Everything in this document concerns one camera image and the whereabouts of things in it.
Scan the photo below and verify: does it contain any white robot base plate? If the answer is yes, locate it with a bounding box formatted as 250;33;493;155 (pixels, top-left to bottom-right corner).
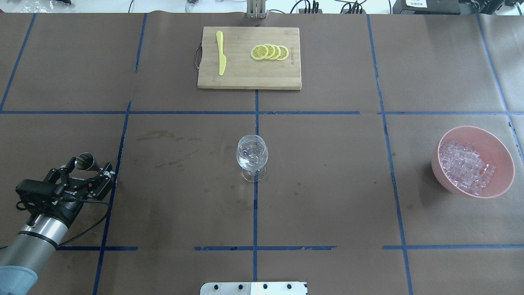
200;281;308;295

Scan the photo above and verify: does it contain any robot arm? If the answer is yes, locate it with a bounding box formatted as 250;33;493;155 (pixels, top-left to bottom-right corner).
0;157;115;295

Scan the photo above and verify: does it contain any clear ice cubes pile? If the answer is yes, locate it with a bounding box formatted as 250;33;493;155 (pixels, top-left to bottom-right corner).
438;141;497;196

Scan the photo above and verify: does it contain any steel jigger cup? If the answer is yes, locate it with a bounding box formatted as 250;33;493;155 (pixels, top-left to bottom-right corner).
75;152;102;172

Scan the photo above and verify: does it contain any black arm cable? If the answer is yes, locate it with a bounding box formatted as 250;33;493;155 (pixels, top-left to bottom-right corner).
16;195;111;247

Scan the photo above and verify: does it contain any yellow plastic knife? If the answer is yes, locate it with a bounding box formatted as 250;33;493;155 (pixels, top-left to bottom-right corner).
216;31;228;75

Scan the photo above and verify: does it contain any lemon slice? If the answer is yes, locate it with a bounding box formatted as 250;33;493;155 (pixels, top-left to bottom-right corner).
250;45;269;60
276;45;289;61
269;44;281;60
264;44;276;59

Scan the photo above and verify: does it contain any clear wine glass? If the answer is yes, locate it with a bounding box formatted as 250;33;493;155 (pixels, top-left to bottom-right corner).
236;134;269;183

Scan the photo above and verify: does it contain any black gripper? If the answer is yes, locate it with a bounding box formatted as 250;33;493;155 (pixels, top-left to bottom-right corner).
44;162;115;202

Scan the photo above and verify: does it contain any bamboo cutting board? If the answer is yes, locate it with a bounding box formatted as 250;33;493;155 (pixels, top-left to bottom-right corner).
198;26;303;91

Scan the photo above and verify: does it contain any aluminium frame post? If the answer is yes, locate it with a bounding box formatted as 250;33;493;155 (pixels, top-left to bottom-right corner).
246;0;267;19

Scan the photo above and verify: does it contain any lemon slice leftmost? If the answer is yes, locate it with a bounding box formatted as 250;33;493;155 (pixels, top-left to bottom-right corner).
250;45;269;60

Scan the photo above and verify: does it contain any lemon slice rightmost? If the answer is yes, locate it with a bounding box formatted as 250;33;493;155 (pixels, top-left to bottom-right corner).
276;45;289;61

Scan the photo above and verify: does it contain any pink bowl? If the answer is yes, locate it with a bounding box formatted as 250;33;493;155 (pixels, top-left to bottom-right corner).
431;126;516;199

